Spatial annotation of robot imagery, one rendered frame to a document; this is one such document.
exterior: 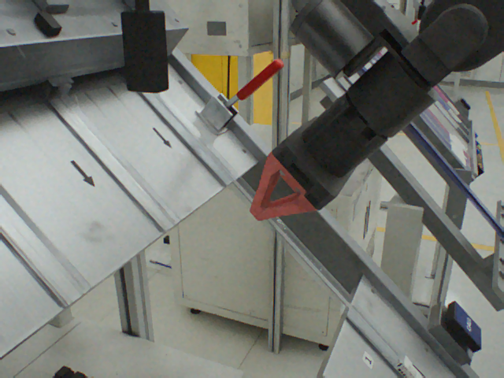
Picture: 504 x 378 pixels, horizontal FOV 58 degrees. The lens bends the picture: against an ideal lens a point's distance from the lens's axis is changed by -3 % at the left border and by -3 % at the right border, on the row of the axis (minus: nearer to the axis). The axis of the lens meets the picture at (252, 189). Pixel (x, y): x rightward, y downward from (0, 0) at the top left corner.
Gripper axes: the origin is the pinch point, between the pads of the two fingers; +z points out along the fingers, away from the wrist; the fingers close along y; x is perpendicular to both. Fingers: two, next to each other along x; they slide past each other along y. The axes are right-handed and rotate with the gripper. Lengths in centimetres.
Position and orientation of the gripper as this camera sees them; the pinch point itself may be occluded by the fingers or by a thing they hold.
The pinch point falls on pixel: (262, 208)
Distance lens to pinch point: 47.2
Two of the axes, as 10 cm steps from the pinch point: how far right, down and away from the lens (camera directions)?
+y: -4.0, 3.5, -8.5
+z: -6.2, 5.8, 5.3
